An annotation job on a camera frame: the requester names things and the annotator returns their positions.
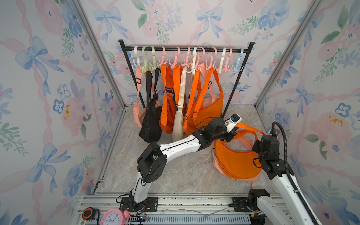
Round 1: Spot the pink crossbody bag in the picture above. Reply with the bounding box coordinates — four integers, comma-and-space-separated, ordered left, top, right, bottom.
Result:
211, 140, 261, 183
133, 69, 146, 128

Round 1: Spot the orange crossbody bag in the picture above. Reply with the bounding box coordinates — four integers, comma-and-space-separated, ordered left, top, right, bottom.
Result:
183, 71, 201, 135
212, 123, 264, 182
159, 64, 177, 134
193, 67, 224, 132

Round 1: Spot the black clothes rack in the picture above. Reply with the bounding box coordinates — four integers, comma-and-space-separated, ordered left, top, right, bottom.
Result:
118, 39, 256, 118

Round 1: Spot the beige crossbody bag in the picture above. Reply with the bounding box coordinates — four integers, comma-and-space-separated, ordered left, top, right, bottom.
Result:
172, 66, 187, 142

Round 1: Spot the pink alarm clock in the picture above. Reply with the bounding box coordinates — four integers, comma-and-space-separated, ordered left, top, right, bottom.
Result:
101, 209, 131, 225

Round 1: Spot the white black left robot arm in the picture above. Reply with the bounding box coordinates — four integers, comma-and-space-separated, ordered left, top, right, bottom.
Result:
129, 113, 242, 211

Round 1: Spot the light blue hook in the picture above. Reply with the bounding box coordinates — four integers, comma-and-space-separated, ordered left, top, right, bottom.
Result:
233, 48, 244, 72

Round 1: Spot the white hook leftmost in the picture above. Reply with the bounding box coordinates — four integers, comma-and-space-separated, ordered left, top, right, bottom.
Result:
133, 45, 141, 70

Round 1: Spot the black crossbody bag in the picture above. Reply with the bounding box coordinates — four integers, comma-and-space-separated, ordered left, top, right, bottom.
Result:
139, 67, 162, 143

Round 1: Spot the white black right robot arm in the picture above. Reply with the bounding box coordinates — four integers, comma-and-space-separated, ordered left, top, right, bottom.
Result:
247, 135, 321, 225

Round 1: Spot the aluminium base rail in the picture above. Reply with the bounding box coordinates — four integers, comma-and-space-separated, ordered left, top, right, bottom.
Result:
74, 192, 318, 225

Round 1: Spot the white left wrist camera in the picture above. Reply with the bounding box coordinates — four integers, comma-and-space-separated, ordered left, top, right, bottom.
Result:
225, 113, 242, 133

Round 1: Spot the orange black tape measure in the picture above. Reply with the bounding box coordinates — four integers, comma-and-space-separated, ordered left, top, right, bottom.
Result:
82, 207, 100, 221

